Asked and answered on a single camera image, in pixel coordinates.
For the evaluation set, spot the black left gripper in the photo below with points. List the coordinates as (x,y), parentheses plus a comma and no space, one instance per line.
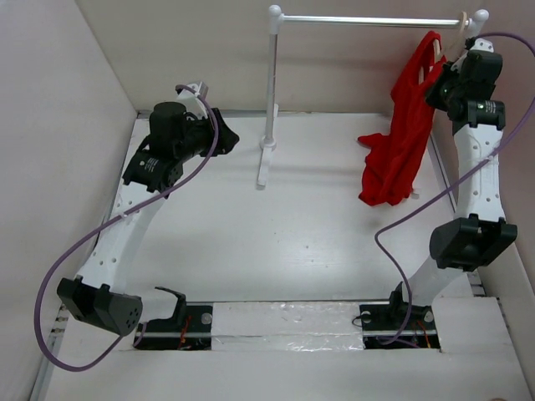
(226,138)

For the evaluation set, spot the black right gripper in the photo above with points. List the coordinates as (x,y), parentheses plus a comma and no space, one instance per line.
(432,96)

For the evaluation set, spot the beige wooden hanger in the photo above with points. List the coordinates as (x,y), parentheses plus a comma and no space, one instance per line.
(442,48)

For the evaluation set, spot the red t shirt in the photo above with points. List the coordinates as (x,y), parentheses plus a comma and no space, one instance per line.
(394,159)

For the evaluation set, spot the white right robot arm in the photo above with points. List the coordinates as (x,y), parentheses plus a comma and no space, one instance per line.
(479,232)

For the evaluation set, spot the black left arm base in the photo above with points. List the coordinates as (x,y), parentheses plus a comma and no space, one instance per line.
(187,329)

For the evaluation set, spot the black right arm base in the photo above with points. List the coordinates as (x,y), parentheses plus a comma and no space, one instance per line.
(386,324)

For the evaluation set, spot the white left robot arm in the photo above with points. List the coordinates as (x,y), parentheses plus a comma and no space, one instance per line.
(97,295)

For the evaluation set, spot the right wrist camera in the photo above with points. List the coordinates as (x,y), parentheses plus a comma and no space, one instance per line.
(472,44)

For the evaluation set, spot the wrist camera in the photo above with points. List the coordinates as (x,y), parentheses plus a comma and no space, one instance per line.
(472,44)
(191,98)

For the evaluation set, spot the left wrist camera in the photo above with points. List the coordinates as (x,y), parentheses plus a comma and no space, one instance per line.
(191,98)

